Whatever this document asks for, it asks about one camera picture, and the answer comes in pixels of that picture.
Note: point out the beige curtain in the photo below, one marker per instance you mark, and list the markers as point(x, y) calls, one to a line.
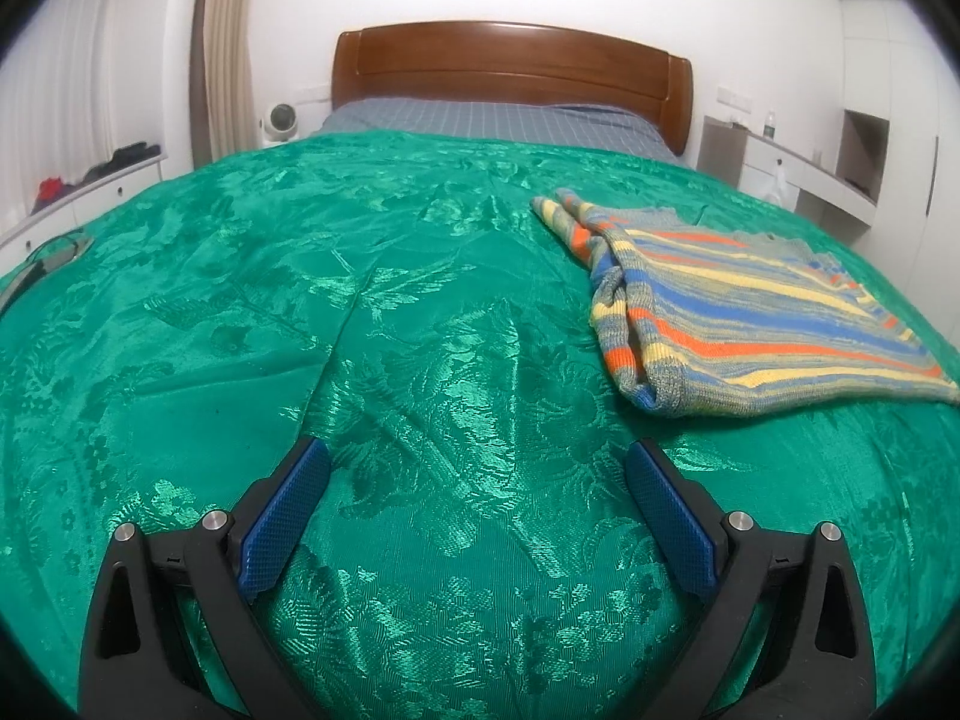
point(225, 52)

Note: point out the white sheer curtain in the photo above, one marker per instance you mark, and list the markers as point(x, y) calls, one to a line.
point(75, 90)

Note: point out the dark clothes pile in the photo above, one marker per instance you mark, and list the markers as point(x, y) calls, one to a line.
point(127, 157)

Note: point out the striped knit sweater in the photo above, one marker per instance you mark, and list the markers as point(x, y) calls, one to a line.
point(712, 330)

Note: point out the brown wooden headboard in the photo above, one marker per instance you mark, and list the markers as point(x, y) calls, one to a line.
point(510, 67)

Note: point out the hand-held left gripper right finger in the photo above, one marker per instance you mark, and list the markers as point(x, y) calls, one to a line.
point(671, 514)

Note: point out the grey checked pillow area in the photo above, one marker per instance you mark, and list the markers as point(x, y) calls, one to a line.
point(487, 120)

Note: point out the white drawer cabinet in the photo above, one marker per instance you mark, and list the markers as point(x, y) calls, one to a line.
point(112, 184)

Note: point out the white wall socket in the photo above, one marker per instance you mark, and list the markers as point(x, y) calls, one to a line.
point(733, 99)

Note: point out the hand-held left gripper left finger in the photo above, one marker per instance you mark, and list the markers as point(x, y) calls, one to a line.
point(281, 517)

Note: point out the green bottle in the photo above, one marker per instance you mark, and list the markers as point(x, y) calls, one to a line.
point(769, 126)

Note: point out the white round fan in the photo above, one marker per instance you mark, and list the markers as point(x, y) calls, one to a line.
point(281, 120)

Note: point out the white nightstand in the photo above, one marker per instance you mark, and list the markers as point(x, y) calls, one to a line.
point(720, 154)

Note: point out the white desk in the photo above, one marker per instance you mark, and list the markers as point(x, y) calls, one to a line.
point(817, 180)

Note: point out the red cloth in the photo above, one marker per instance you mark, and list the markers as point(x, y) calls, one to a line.
point(49, 191)

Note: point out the white plastic bag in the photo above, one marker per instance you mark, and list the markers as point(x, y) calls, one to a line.
point(778, 186)

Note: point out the green floral satin bedspread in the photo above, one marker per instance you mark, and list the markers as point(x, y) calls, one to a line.
point(412, 315)

